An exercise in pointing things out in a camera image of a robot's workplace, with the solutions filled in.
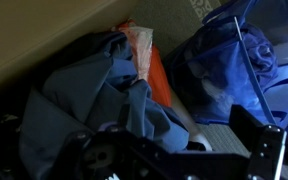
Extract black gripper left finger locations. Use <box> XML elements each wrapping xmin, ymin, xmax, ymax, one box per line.
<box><xmin>54</xmin><ymin>127</ymin><xmax>152</xmax><ymax>180</ymax></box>

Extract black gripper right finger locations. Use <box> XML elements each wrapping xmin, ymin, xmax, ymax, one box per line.
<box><xmin>229</xmin><ymin>104</ymin><xmax>288</xmax><ymax>180</ymax></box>

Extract white rounded tube object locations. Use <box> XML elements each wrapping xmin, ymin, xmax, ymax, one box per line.
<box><xmin>169</xmin><ymin>89</ymin><xmax>214</xmax><ymax>153</ymax></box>

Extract navy blue garment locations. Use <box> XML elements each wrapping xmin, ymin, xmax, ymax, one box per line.
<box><xmin>17</xmin><ymin>31</ymin><xmax>191</xmax><ymax>180</ymax></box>

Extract beige patterned rug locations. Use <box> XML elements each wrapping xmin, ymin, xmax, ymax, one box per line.
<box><xmin>187</xmin><ymin>0</ymin><xmax>222</xmax><ymax>20</ymax></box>

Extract orange fabric item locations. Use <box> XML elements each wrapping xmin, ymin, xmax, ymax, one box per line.
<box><xmin>115</xmin><ymin>19</ymin><xmax>173</xmax><ymax>108</ymax></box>

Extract clear plastic wrapped item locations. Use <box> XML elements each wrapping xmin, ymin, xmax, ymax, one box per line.
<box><xmin>125</xmin><ymin>25</ymin><xmax>156</xmax><ymax>83</ymax></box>

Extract blue mesh laundry hamper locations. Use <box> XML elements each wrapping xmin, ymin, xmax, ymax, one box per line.
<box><xmin>163</xmin><ymin>0</ymin><xmax>288</xmax><ymax>134</ymax></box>

